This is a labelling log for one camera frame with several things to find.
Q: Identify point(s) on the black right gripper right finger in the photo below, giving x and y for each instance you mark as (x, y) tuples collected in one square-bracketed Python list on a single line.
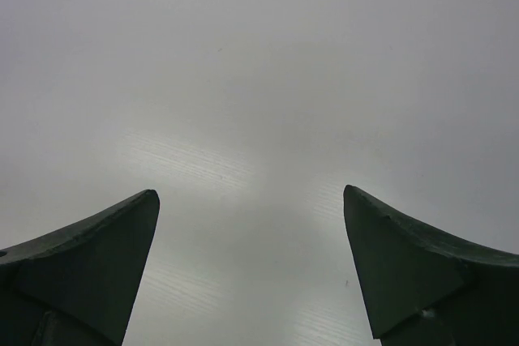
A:
[(423, 286)]

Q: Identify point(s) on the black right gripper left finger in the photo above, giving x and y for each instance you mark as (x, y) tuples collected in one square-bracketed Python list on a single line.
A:
[(77, 285)]

